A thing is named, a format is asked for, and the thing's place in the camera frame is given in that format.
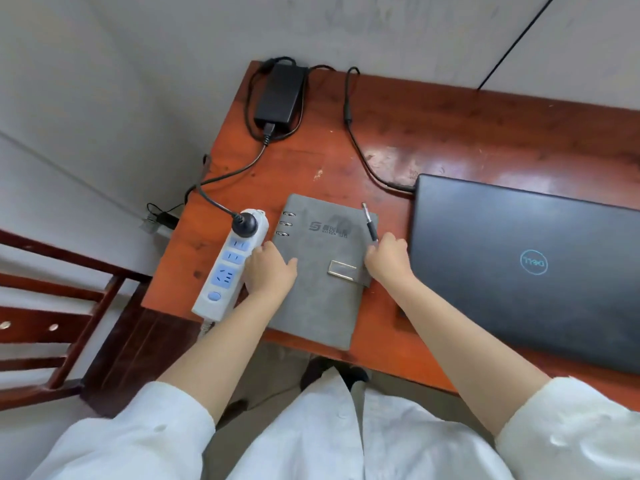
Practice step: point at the black and silver pen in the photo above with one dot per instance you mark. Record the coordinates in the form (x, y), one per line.
(369, 222)

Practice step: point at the person's left thumb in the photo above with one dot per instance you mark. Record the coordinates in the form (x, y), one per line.
(290, 267)

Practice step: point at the person's right hand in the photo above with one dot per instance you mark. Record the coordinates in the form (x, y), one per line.
(392, 262)

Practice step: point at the person's right forearm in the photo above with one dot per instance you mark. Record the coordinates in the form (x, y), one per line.
(460, 349)

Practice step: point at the brown wooden chair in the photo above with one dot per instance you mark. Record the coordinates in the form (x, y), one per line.
(75, 319)

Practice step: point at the person's left forearm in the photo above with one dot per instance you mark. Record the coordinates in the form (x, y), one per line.
(225, 344)

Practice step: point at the person's right thumb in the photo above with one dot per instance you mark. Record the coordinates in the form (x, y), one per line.
(370, 257)

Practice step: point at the dark closed laptop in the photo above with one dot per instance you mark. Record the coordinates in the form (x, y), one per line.
(525, 269)

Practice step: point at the person's left hand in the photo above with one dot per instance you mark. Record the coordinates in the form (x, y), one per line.
(269, 274)

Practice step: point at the black power adapter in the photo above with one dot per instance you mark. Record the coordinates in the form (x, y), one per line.
(281, 97)

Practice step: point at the white power strip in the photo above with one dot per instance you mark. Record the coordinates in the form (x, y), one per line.
(225, 274)

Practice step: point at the grey wall socket with plug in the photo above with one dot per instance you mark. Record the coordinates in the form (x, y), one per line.
(157, 219)

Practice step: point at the white coat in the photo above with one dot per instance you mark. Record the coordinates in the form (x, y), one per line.
(350, 439)

